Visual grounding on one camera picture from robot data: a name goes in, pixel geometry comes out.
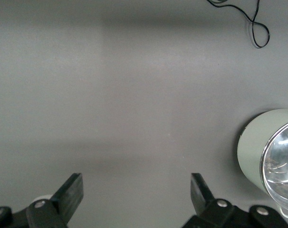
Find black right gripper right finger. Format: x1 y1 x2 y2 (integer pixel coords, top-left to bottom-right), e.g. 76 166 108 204
182 172 288 228

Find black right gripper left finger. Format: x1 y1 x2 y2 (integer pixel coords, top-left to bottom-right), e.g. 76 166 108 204
0 172 84 228

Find glass lid with steel rim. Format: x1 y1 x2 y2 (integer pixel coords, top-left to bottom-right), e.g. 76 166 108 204
259 119 288 213

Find thin black loose cable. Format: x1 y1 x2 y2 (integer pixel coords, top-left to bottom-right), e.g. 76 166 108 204
206 0 270 48

